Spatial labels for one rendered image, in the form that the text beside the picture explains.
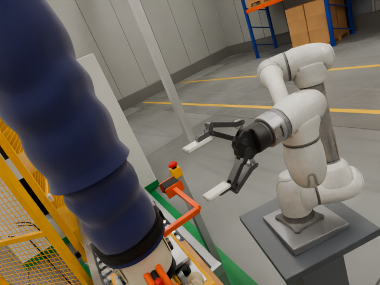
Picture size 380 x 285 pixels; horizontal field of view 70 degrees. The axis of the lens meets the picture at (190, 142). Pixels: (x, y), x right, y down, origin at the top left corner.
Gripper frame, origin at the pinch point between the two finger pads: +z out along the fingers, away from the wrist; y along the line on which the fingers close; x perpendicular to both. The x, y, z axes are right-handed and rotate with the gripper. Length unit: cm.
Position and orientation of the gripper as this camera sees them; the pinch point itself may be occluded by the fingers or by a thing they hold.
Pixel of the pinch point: (199, 173)
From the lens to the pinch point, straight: 64.6
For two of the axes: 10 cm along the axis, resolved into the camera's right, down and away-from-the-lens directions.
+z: -8.2, 4.7, -3.2
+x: -4.4, -1.7, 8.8
